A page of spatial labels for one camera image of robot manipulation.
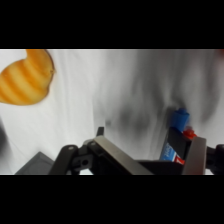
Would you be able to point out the blue pen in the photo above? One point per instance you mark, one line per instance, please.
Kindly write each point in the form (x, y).
(180, 120)

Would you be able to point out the dark gray flat object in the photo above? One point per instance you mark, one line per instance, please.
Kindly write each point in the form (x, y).
(35, 165)

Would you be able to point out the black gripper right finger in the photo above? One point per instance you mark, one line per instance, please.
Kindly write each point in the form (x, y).
(195, 155)

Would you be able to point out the red pen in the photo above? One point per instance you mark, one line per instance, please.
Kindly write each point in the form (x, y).
(189, 133)

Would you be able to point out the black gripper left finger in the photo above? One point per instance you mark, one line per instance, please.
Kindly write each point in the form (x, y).
(116, 151)

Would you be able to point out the orange striped croissant toy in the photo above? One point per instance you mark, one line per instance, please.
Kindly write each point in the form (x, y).
(25, 80)

